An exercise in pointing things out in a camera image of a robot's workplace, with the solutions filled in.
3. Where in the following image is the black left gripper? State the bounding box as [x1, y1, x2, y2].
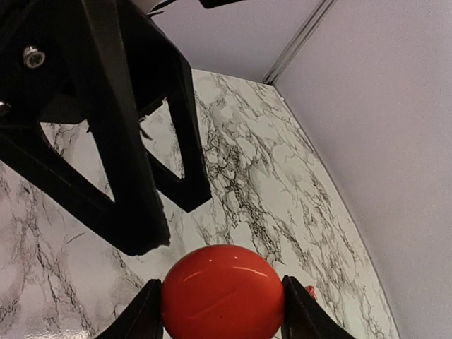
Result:
[1, 1, 85, 124]

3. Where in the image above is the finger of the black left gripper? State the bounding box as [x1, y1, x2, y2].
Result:
[1, 1, 170, 256]
[119, 13, 213, 213]

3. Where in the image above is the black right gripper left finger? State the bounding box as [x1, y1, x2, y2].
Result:
[96, 279, 163, 339]

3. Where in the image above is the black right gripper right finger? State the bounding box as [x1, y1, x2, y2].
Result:
[281, 275, 355, 339]

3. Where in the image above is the red earbud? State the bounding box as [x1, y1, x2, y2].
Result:
[305, 285, 317, 301]

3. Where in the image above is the red round charging case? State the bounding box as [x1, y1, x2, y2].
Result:
[161, 245, 285, 338]

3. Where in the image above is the right aluminium frame post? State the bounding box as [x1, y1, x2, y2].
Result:
[261, 0, 338, 85]

